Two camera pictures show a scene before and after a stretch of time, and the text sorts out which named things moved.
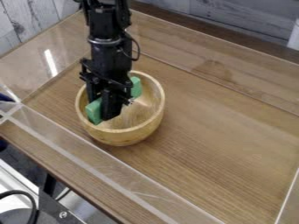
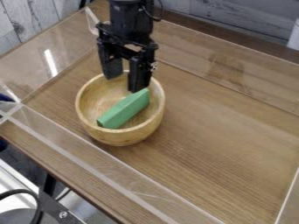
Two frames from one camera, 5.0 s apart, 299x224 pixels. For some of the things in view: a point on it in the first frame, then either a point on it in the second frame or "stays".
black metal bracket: x=51 y=206 stays
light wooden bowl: x=138 y=123 stays
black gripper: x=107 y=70 → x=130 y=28
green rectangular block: x=95 y=105 → x=126 y=109
